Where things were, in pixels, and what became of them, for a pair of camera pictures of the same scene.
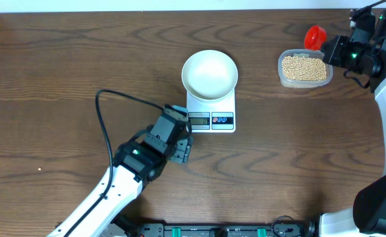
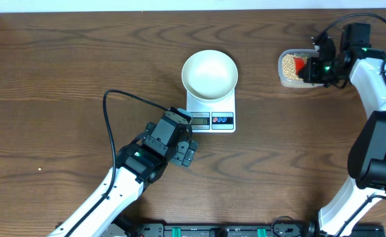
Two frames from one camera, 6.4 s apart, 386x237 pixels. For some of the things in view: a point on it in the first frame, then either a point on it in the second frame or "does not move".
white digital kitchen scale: (216, 116) does not move
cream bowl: (209, 74) does not move
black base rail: (284, 227) does not move
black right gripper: (332, 56) -> (310, 75)
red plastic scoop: (315, 38) -> (299, 64)
